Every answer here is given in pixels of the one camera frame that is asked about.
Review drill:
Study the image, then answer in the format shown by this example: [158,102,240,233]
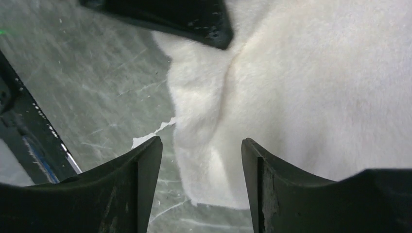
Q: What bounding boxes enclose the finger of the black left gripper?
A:
[79,0,234,50]

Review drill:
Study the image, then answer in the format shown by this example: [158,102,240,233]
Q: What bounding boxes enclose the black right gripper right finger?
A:
[241,138,412,233]

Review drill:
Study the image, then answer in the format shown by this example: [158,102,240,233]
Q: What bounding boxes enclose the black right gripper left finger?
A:
[0,136,163,233]

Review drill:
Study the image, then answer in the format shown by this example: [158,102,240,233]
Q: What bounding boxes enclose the white towel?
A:
[153,0,412,209]

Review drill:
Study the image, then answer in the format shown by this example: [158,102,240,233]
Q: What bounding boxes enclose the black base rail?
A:
[0,54,82,184]

